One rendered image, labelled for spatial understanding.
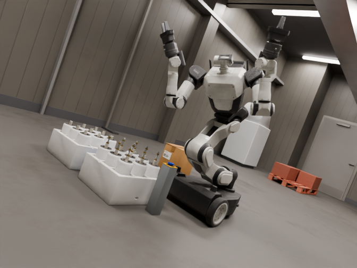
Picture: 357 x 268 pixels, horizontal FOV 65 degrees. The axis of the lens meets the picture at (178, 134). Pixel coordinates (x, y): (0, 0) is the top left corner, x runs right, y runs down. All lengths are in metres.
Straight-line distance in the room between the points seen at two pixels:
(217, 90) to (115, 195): 0.94
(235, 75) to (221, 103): 0.22
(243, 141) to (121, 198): 5.38
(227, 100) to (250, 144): 4.87
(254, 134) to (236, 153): 0.62
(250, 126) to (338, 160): 3.31
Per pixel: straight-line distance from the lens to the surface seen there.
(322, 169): 9.28
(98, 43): 4.31
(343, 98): 9.62
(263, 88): 1.68
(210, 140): 1.95
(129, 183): 1.69
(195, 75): 1.97
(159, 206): 1.75
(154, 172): 1.83
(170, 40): 1.86
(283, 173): 6.45
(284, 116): 8.86
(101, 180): 1.75
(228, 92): 1.89
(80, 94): 4.28
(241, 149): 6.84
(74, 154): 2.06
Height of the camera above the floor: 0.62
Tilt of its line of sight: 4 degrees down
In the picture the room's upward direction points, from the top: 21 degrees clockwise
